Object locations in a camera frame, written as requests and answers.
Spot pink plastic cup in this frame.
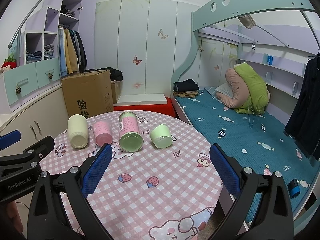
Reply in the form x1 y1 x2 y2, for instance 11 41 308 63
92 120 113 147

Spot cream white cup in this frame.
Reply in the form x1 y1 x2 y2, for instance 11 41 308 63
67 114 89 149

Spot small green cup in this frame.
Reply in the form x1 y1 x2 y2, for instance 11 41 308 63
150 124 173 149

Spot cream lower cabinet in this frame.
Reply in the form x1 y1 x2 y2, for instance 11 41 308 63
1 85 69 156

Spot teal drawer cabinet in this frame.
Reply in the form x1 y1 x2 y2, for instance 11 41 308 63
0 58 60 114

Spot teal candy print mattress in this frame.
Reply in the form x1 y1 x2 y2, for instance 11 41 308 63
175 90 319 216

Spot red potted plant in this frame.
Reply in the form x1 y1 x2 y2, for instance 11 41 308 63
2 53 17 69

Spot large cardboard box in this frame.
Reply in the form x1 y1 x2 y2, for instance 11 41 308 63
61 70 114 119

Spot tall green pink can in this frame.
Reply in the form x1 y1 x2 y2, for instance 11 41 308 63
119 111 144 152

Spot dark hanging garment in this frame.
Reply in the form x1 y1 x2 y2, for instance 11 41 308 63
284 55 319 160

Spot hanging clothes row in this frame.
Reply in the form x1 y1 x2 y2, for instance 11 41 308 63
57 26 87 77

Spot small cardboard box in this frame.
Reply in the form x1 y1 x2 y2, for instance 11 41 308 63
111 81 122 103

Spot metal stair handrail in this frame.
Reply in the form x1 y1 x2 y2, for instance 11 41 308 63
7 0 89 49

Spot white board on box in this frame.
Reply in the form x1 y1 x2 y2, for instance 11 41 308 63
114 94 167 106

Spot black clothes on box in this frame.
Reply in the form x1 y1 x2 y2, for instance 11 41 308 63
99 67 123 82

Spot pink checkered tablecloth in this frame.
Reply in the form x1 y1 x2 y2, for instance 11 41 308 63
39 110 223 240

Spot green pillow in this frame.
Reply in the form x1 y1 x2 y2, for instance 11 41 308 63
234 62 269 114

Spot purple white shelf unit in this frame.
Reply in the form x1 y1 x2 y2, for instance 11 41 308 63
16 0 82 66

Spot pink plush pillow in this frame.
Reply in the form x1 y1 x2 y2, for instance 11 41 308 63
215 67 271 110

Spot folded black clothes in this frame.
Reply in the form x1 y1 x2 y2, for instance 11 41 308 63
173 79 199 93

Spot small blue shelf box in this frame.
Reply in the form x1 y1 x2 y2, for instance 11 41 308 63
266 55 273 66

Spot purple wall shelves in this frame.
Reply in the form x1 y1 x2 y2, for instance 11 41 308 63
199 24 319 98

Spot teal bunk bed frame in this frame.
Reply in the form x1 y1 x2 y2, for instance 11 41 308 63
171 0 319 239

